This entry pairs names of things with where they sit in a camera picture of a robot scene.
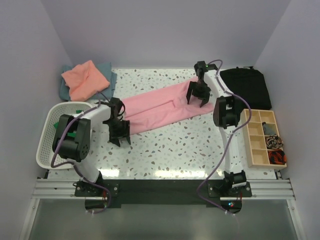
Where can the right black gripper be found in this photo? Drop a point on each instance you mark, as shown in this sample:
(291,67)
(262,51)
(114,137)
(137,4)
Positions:
(204,96)

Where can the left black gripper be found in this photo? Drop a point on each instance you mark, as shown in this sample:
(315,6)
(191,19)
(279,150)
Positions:
(114,137)

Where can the pink t shirt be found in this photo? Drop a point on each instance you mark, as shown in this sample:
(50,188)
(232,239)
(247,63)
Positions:
(161,107)

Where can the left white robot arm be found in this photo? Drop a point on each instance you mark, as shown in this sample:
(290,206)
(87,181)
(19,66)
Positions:
(72,139)

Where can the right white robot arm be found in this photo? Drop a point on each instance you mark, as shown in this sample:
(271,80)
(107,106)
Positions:
(226,114)

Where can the black folded garment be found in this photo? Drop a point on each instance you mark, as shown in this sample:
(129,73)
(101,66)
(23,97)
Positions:
(249,84)

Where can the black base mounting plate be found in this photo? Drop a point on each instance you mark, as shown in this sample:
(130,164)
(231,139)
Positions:
(114,193)

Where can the green t shirt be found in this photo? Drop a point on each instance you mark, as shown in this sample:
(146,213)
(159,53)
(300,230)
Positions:
(68,123)

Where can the salmon folded t shirt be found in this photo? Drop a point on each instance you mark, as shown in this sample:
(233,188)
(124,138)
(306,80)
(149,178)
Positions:
(84,81)

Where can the teal folded t shirt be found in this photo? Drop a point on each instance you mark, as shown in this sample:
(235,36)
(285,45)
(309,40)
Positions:
(105,69)

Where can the white plastic laundry basket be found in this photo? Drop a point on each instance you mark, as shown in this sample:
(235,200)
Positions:
(45,152)

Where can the grey item in tray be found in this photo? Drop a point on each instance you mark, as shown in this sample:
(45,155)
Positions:
(268,130)

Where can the wooden compartment tray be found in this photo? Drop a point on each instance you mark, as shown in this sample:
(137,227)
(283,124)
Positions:
(254,138)

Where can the patterned black item in tray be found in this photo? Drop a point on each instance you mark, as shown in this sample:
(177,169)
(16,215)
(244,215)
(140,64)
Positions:
(274,142)

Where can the orange black item in tray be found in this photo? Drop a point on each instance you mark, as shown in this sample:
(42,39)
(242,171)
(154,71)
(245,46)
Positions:
(277,157)

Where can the aluminium rail frame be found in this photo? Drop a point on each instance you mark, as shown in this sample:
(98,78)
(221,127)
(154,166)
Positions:
(261,189)

